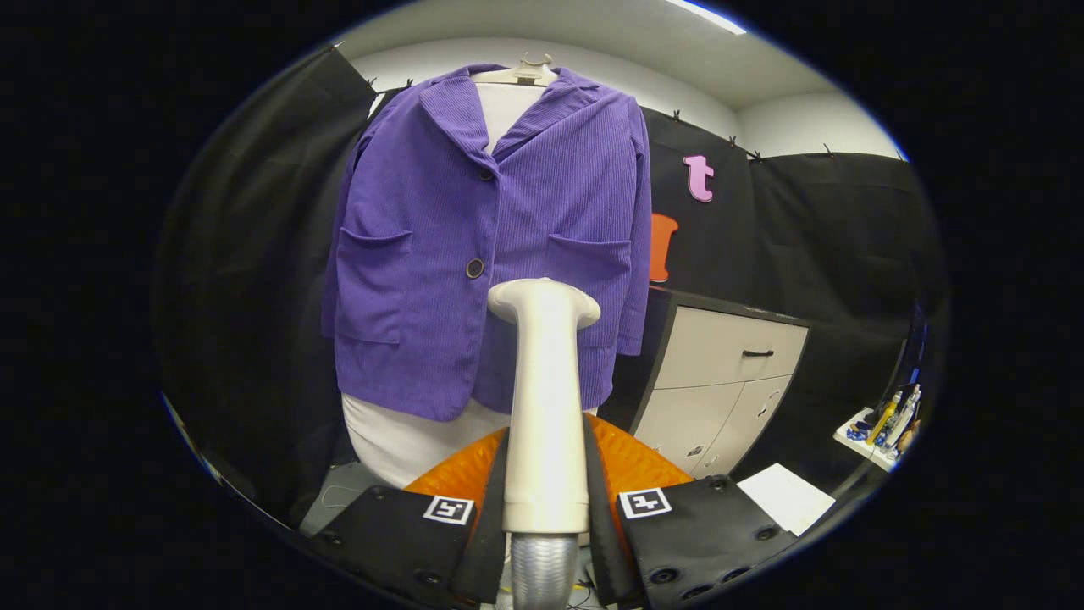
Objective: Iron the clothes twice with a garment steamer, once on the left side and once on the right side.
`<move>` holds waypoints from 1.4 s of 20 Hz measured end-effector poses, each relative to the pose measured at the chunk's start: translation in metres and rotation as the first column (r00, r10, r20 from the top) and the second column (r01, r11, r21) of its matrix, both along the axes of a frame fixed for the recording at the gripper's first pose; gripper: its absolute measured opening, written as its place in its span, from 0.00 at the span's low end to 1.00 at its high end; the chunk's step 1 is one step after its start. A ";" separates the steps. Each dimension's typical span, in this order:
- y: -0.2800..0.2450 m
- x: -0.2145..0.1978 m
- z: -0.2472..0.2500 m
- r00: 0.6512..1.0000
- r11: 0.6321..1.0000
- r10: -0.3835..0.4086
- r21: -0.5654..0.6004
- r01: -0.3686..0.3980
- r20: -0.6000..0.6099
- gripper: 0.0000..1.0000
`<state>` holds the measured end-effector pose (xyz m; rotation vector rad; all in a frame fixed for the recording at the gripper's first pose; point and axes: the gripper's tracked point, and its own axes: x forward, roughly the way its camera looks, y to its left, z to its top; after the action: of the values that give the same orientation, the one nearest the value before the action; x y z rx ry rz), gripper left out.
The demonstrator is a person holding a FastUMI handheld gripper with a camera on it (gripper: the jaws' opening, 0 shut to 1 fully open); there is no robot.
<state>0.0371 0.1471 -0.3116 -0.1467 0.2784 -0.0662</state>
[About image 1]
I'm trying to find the white garment steamer with hose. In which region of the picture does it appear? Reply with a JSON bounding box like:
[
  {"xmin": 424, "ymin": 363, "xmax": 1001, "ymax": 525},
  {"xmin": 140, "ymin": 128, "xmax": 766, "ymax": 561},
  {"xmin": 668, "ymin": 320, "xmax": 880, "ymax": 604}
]
[{"xmin": 487, "ymin": 278, "xmax": 602, "ymax": 610}]

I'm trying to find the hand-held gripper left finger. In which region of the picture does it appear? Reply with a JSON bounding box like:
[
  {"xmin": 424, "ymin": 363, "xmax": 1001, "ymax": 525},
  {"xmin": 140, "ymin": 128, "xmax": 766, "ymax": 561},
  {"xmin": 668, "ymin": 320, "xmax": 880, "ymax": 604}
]
[{"xmin": 309, "ymin": 428, "xmax": 512, "ymax": 609}]

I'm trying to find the white plastic hanger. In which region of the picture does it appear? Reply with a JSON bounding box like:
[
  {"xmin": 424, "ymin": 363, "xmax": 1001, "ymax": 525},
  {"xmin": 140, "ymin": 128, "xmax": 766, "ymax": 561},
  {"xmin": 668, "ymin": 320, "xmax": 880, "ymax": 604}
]
[{"xmin": 470, "ymin": 53, "xmax": 560, "ymax": 88}]

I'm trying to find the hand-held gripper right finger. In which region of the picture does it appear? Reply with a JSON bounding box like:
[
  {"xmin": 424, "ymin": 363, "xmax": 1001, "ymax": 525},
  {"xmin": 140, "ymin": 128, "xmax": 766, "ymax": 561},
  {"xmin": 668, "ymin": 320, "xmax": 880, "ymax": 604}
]
[{"xmin": 581, "ymin": 413, "xmax": 799, "ymax": 610}]

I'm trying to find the white tray with small items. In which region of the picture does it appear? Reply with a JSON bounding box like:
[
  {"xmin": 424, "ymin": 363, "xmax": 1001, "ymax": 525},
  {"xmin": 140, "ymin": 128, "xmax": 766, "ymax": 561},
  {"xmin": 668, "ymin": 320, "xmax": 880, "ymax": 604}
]
[{"xmin": 834, "ymin": 385, "xmax": 924, "ymax": 474}]

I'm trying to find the white garment form stand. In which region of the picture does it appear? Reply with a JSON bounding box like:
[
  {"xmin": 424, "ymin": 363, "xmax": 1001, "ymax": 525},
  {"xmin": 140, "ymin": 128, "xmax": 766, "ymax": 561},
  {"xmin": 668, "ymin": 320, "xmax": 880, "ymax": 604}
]
[{"xmin": 341, "ymin": 80, "xmax": 599, "ymax": 491}]

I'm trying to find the large ceiling light panel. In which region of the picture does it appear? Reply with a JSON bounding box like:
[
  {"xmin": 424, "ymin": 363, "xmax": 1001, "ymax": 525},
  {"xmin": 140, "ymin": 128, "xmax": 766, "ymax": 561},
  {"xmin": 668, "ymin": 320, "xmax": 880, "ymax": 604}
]
[{"xmin": 665, "ymin": 0, "xmax": 749, "ymax": 36}]

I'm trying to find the white paper sheet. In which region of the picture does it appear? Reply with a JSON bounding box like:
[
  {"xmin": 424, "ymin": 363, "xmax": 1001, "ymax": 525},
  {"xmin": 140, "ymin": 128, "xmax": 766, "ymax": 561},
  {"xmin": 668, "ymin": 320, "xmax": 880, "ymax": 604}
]
[{"xmin": 737, "ymin": 463, "xmax": 838, "ymax": 537}]

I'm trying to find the purple corduroy jacket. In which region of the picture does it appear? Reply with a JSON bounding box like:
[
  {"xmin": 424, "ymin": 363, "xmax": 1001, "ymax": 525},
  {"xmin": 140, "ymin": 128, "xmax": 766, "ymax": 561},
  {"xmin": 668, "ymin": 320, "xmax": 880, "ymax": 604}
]
[{"xmin": 320, "ymin": 64, "xmax": 653, "ymax": 424}]

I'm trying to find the row of black backdrop clips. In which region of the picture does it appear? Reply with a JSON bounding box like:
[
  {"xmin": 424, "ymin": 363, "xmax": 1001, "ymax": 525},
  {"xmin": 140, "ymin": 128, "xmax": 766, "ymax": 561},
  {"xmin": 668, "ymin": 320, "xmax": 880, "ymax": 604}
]
[{"xmin": 368, "ymin": 76, "xmax": 835, "ymax": 163}]

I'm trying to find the cabinet with dark top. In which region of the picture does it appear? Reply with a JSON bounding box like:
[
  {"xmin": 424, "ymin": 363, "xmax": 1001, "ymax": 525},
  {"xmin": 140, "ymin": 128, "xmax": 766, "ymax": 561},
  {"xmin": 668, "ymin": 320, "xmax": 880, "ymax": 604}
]
[{"xmin": 622, "ymin": 286, "xmax": 811, "ymax": 480}]

